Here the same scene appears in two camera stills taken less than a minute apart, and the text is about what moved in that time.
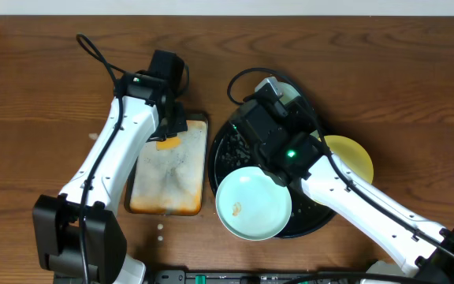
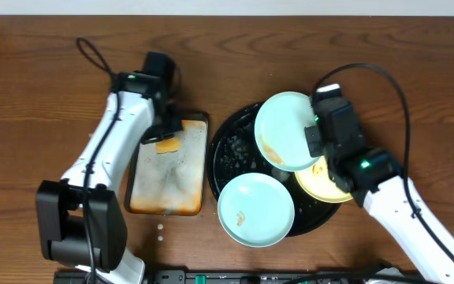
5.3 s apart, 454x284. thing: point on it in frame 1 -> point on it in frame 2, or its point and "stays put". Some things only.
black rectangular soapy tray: (173, 181) stays put
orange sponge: (169, 143) stays put
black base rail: (255, 277) stays put
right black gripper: (301, 111) -> (313, 136)
